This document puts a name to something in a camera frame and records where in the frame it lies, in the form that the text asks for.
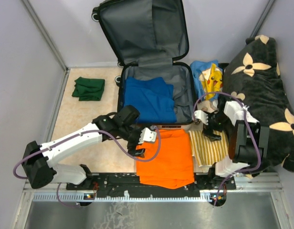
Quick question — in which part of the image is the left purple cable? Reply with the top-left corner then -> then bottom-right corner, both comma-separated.
13,126 -> 161,208

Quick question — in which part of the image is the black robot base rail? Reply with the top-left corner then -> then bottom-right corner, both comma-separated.
66,172 -> 224,198

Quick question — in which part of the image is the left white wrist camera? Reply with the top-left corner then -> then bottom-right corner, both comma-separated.
138,127 -> 157,145

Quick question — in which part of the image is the yellow white striped towel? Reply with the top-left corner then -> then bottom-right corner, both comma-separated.
189,130 -> 229,167

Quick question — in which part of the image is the orange cloth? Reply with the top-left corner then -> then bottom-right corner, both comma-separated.
136,129 -> 195,189

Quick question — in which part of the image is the black flower pattern blanket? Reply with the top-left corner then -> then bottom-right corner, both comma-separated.
222,35 -> 294,172

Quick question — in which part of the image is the light blue Pikachu shirt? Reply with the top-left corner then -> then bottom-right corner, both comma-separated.
190,60 -> 223,98

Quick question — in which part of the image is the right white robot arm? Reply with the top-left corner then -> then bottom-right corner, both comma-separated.
195,94 -> 269,189

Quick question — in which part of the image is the dark green cloth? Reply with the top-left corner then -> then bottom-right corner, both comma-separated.
72,77 -> 105,101

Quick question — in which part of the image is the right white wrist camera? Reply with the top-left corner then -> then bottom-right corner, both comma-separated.
193,110 -> 209,125

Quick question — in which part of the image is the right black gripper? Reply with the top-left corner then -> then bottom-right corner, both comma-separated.
202,111 -> 230,142

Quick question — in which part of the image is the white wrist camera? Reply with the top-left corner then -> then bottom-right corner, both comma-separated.
138,127 -> 157,145
193,110 -> 209,125

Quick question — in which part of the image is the blue garment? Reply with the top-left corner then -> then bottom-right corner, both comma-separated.
124,77 -> 177,124

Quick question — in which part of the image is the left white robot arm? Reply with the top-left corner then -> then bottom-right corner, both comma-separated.
22,105 -> 157,189

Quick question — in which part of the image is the black open suitcase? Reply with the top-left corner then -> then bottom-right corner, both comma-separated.
91,0 -> 197,130

